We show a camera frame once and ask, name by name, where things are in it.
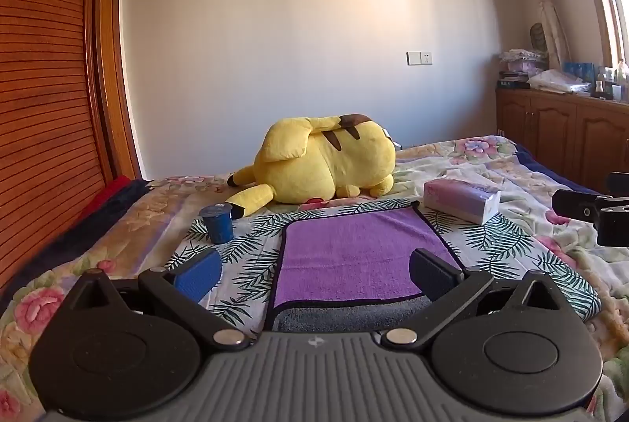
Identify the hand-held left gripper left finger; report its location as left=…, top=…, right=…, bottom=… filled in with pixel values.
left=65, top=249, right=250, bottom=350

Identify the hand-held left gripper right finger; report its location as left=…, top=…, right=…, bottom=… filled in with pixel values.
left=381, top=248, right=566, bottom=347

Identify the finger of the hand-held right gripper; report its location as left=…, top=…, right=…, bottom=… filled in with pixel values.
left=551, top=188, right=606, bottom=222

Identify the purple towel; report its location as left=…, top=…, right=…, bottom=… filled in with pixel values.
left=268, top=204, right=465, bottom=311

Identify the dark blue bed sheet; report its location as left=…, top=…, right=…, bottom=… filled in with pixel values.
left=513, top=144, right=606, bottom=197

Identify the dark blue cup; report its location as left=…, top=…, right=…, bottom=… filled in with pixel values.
left=199, top=203, right=235, bottom=245

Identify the leaf print cloth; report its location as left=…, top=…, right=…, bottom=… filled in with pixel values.
left=164, top=200, right=603, bottom=335

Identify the wooden cabinet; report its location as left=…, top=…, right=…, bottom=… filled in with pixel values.
left=495, top=87, right=629, bottom=197

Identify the pink tissue pack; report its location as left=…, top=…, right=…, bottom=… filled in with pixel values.
left=423, top=179, right=502, bottom=226

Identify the grey towel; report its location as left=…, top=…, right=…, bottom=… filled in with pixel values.
left=271, top=295, right=434, bottom=333

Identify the white plastic bag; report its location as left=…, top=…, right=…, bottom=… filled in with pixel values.
left=528, top=69, right=591, bottom=95

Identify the red cloth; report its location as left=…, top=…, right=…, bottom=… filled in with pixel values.
left=79, top=175, right=134, bottom=219

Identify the dark blue cloth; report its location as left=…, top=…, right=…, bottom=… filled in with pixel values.
left=0, top=179, right=154, bottom=307

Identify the blue box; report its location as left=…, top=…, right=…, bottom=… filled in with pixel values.
left=563, top=61, right=596, bottom=81

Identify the clear bottle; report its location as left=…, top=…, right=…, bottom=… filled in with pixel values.
left=613, top=58, right=629, bottom=101

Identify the pile of folded cloths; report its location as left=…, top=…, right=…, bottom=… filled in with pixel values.
left=498, top=49, right=549, bottom=77

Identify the yellow plush toy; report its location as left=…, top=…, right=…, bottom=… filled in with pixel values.
left=227, top=112, right=397, bottom=220

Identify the wooden louvered wardrobe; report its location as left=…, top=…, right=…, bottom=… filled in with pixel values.
left=0, top=0, right=144, bottom=300

